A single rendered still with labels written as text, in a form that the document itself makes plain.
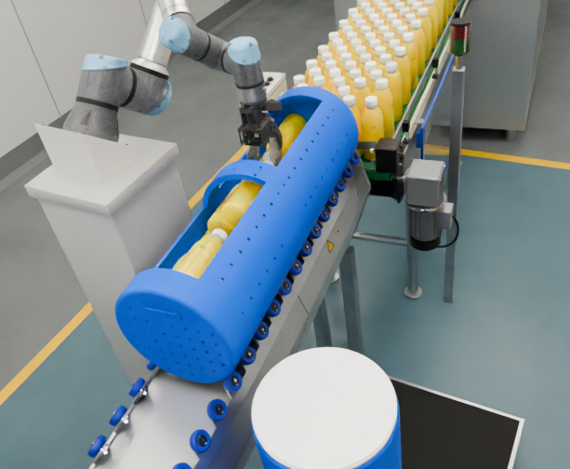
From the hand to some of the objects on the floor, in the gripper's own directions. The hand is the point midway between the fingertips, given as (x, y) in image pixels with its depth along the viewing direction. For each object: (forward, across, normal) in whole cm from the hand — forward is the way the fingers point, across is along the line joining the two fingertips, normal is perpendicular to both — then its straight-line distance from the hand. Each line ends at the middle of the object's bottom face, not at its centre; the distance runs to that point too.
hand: (268, 159), depth 169 cm
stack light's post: (+111, +42, +65) cm, 135 cm away
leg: (+111, +13, +20) cm, 114 cm away
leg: (+111, -1, +20) cm, 113 cm away
